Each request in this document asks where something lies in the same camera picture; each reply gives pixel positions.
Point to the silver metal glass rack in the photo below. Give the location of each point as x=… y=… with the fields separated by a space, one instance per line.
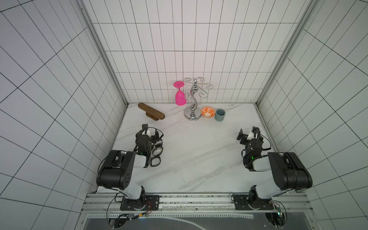
x=197 y=86

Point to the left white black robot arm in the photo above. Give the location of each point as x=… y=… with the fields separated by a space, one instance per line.
x=116 y=172

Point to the black wrist watch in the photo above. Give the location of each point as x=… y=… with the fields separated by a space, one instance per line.
x=155 y=161
x=156 y=152

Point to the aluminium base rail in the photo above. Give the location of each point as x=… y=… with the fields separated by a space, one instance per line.
x=110 y=203

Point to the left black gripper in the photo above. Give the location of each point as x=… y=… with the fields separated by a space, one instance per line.
x=137 y=134

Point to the brown wooden watch stand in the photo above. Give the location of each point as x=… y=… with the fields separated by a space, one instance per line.
x=151 y=112

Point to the orange patterned small bowl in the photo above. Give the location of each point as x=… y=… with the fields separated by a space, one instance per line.
x=208 y=112

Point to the pink plastic wine glass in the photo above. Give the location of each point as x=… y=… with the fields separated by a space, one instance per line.
x=180 y=99

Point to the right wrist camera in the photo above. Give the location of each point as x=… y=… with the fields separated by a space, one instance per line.
x=254 y=134

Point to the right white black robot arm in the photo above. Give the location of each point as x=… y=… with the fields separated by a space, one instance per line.
x=288 y=172

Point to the grey-green ceramic cup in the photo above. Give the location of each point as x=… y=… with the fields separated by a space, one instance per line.
x=220 y=115

